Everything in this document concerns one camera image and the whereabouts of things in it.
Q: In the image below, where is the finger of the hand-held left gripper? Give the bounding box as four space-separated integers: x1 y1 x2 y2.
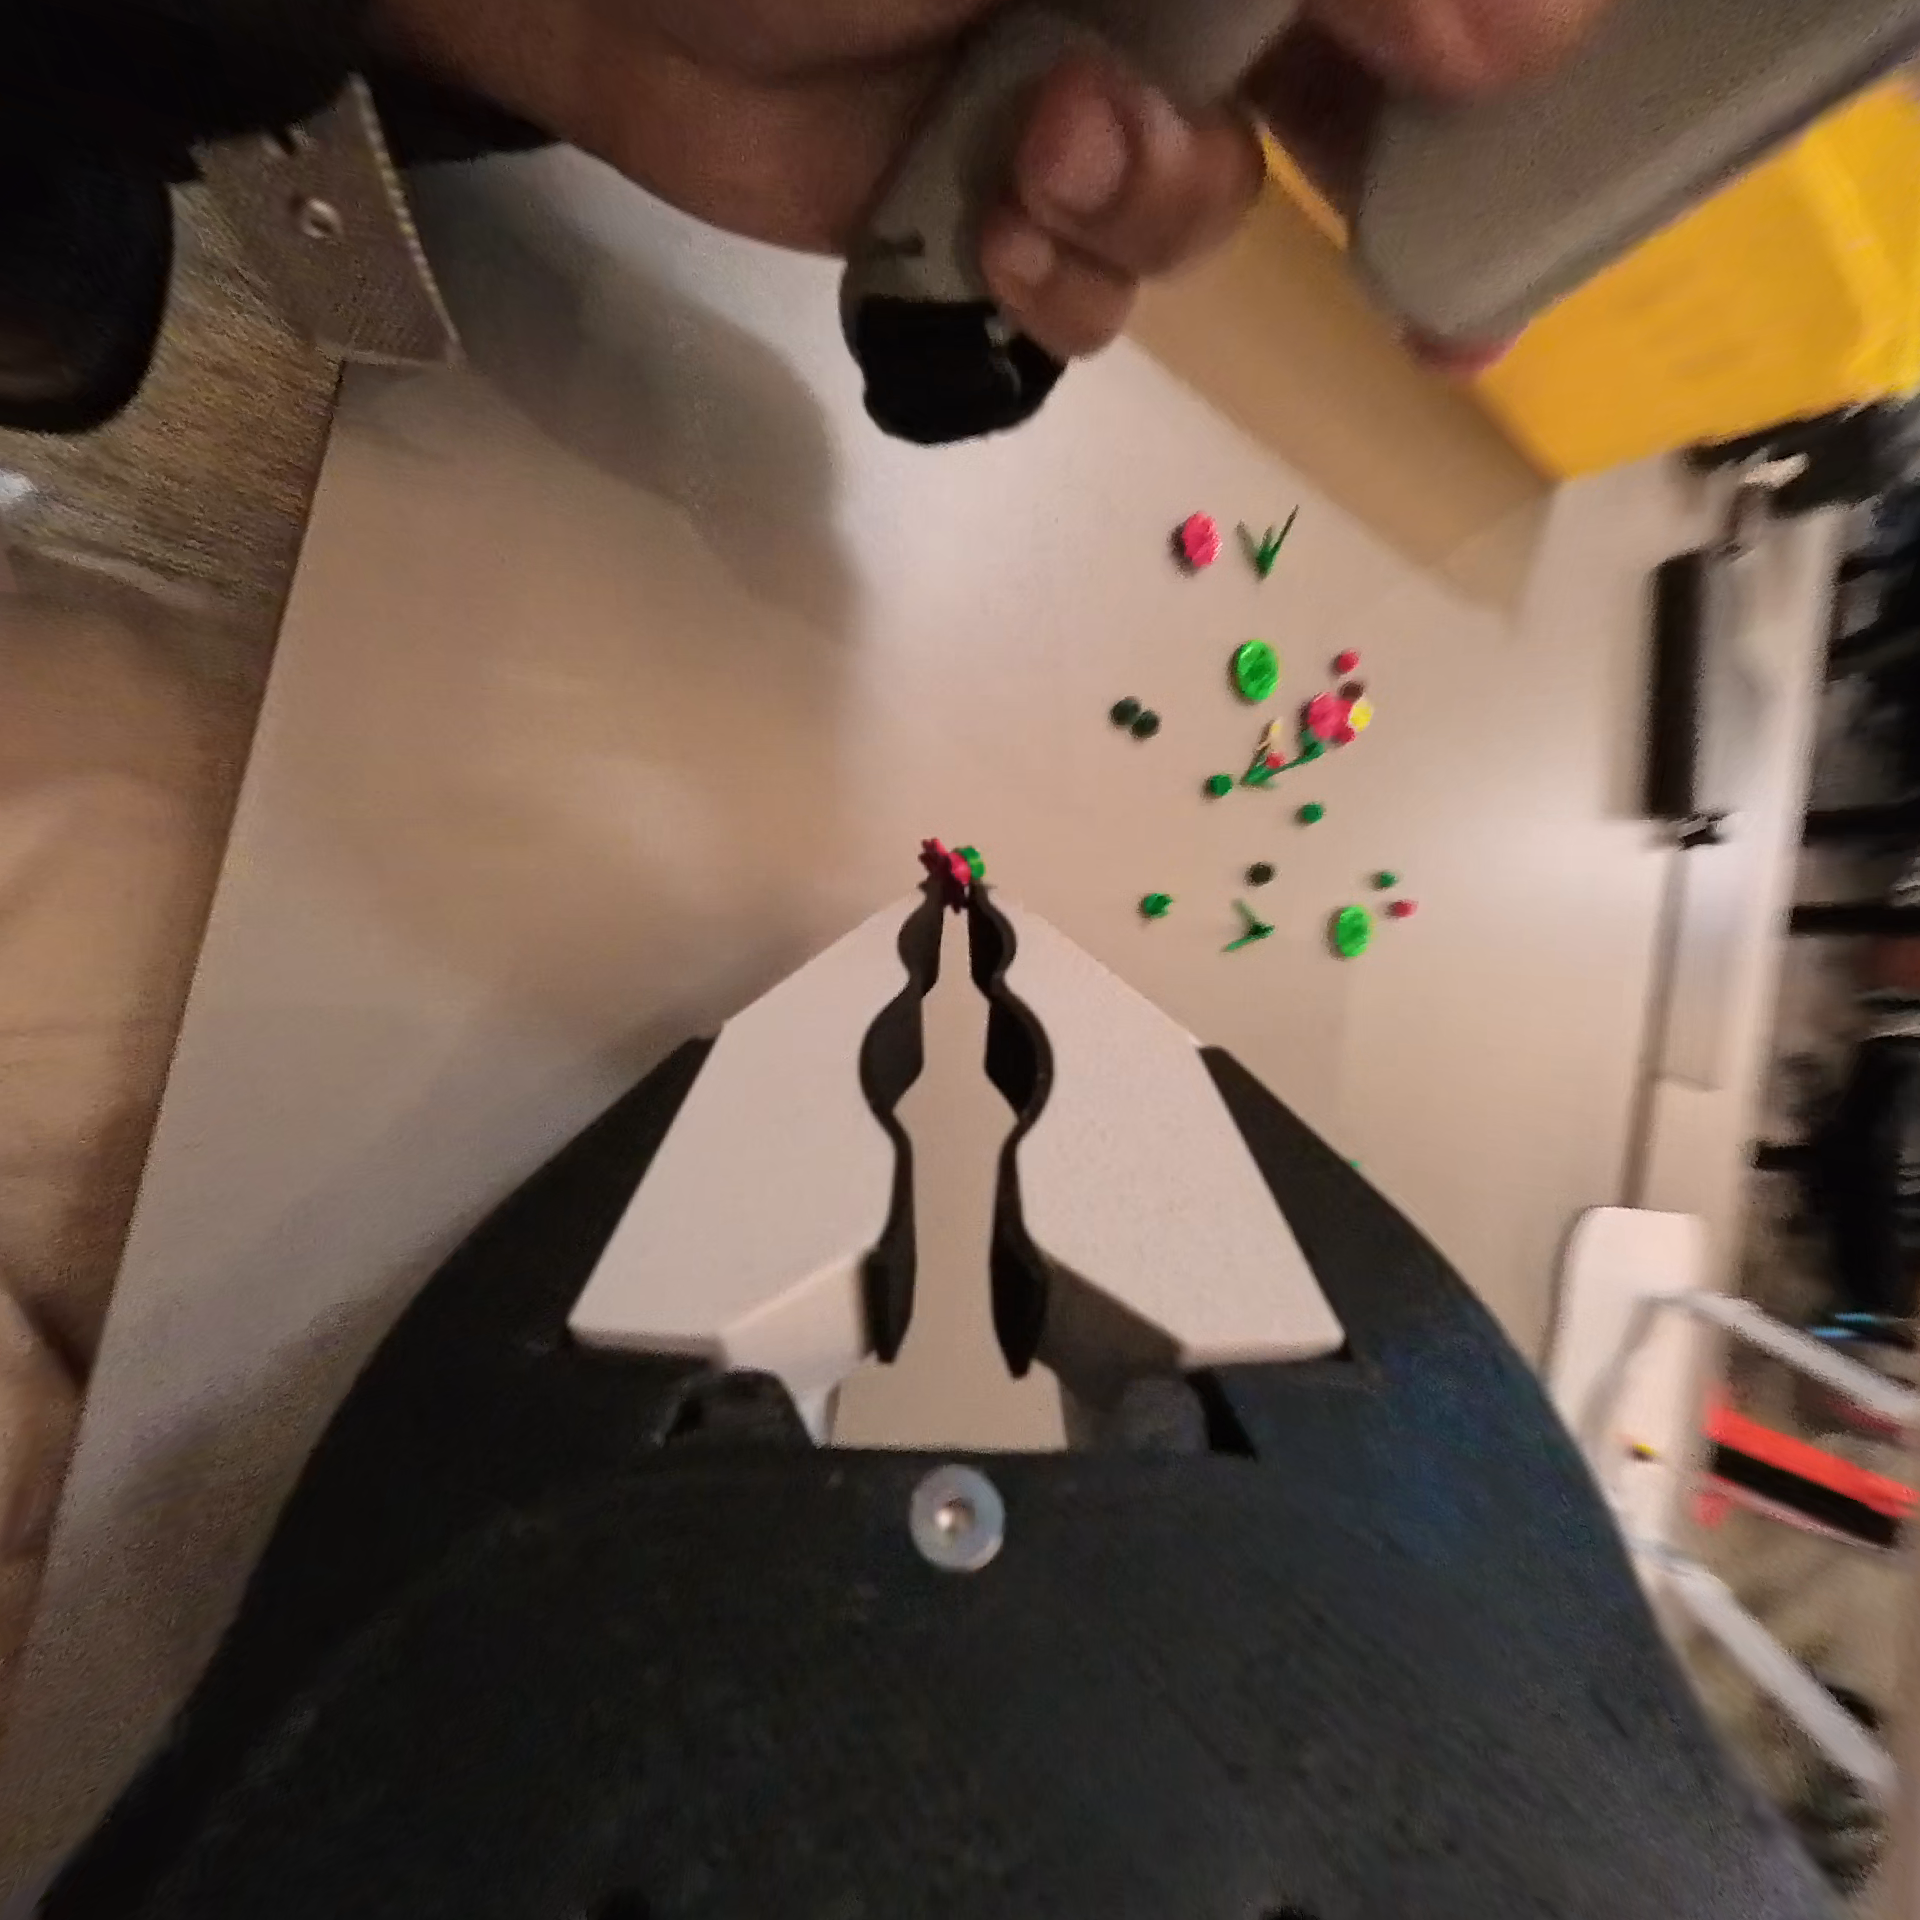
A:
188 76 463 376

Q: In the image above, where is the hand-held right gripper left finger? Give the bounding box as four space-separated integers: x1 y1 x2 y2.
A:
567 892 946 1445

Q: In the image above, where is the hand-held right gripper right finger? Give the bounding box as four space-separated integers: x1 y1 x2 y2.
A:
965 885 1346 1383

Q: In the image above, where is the person's left hand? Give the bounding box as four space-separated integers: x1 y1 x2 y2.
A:
374 0 1518 368

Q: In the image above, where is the yellow plastic bin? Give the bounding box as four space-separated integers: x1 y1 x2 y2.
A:
1477 66 1920 482

